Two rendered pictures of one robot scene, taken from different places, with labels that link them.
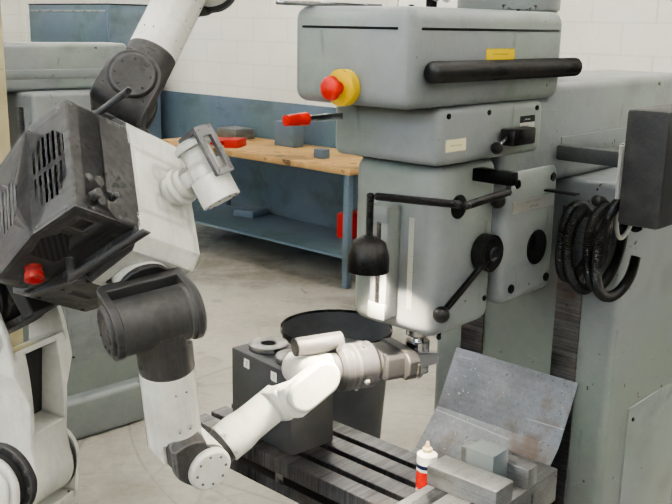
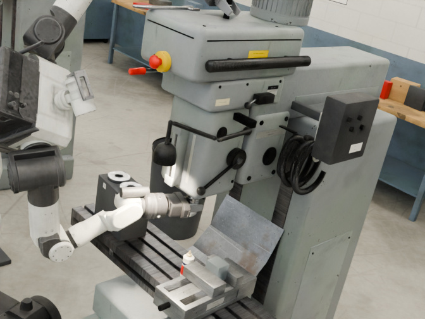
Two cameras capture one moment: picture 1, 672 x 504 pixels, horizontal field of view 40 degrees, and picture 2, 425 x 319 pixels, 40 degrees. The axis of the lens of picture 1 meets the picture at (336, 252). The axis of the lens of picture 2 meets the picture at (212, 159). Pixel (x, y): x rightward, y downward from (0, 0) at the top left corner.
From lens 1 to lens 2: 0.39 m
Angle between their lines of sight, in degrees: 9
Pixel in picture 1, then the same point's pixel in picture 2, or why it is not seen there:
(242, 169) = not seen: hidden behind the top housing
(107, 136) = (26, 68)
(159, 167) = (55, 86)
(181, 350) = (50, 192)
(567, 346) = (282, 209)
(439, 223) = (208, 141)
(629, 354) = (315, 219)
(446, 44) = (222, 49)
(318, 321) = not seen: hidden behind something
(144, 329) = (30, 180)
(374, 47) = (181, 44)
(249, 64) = not seen: outside the picture
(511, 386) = (250, 223)
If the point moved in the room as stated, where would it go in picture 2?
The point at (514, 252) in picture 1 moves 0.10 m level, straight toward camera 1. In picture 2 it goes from (254, 159) to (248, 169)
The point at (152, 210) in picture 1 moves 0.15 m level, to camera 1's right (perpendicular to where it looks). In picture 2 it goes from (46, 112) to (97, 122)
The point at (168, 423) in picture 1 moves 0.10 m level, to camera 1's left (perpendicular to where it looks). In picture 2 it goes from (40, 227) to (7, 221)
